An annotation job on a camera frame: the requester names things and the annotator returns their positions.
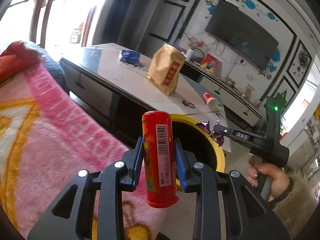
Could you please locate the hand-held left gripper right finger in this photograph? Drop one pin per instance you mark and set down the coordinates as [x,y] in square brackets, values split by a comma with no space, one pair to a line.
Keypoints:
[181,165]

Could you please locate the red paper cup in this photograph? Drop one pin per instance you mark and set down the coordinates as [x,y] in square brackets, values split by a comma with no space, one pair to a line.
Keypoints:
[210,100]

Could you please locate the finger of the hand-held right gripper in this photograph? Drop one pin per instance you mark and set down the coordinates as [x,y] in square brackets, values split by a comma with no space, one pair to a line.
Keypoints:
[223,130]

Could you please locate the person's right forearm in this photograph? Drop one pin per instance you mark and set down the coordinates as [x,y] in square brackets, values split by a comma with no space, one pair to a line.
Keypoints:
[295,205]

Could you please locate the long television cabinet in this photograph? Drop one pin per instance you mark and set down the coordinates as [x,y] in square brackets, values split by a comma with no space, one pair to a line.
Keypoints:
[225,90]

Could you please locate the grey standing air conditioner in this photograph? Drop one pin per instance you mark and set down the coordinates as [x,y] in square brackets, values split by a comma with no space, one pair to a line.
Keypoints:
[150,17]

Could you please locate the black television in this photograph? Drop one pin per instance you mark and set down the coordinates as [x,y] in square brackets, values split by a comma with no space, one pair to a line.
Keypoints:
[240,32]

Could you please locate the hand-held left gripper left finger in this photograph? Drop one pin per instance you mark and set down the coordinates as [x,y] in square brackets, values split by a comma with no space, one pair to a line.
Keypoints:
[138,160]

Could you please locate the white vase with red flowers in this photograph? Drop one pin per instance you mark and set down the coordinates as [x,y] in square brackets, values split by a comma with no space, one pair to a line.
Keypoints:
[190,53]

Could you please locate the person's right hand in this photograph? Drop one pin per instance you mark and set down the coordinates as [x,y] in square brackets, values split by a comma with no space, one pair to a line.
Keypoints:
[278,180]

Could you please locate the yellow rimmed black bin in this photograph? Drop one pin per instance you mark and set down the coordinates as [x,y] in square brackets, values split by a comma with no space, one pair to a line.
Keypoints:
[220,155]

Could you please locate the brown window door frame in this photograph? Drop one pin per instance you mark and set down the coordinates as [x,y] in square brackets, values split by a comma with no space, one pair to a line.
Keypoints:
[42,12]

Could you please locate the blue packet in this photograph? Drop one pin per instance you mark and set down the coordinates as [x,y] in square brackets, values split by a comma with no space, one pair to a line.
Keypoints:
[128,56]

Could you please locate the dark and beige curtain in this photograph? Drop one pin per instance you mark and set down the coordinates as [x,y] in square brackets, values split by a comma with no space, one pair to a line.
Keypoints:
[112,17]

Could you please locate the red picture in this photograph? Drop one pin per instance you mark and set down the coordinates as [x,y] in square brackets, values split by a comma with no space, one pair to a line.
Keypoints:
[211,65]

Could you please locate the small dark basket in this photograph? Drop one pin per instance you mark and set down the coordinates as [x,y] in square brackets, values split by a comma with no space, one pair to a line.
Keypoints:
[198,56]

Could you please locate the brown paper bag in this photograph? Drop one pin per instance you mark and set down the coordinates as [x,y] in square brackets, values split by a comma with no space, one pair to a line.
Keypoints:
[165,70]

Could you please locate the white coffee table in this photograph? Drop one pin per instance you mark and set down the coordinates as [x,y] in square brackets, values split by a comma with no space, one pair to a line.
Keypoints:
[120,67]

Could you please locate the red quilt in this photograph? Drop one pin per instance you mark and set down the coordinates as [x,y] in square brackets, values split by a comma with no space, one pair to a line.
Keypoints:
[15,60]

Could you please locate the red candy tube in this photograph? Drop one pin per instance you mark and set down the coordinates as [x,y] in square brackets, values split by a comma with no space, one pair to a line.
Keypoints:
[157,122]

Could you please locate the blue cushion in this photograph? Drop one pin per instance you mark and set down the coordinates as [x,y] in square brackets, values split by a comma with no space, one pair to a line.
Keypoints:
[53,67]

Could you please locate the purple foil wrapper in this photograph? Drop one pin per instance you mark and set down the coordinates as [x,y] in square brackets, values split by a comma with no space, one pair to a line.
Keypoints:
[215,136]

